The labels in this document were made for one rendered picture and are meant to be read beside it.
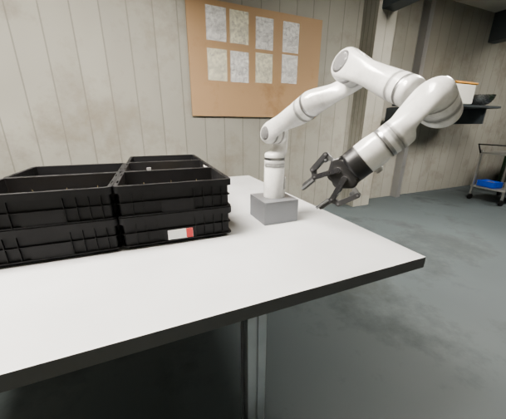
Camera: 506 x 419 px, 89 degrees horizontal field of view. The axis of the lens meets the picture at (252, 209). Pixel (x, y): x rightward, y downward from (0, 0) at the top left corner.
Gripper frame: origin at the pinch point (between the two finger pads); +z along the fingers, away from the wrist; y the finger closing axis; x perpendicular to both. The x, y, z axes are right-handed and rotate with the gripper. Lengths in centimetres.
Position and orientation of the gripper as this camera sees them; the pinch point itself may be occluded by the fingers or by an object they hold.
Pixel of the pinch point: (314, 194)
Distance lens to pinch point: 67.3
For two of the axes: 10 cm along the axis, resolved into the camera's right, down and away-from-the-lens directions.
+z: -6.9, 5.7, 4.5
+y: 5.5, 8.1, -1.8
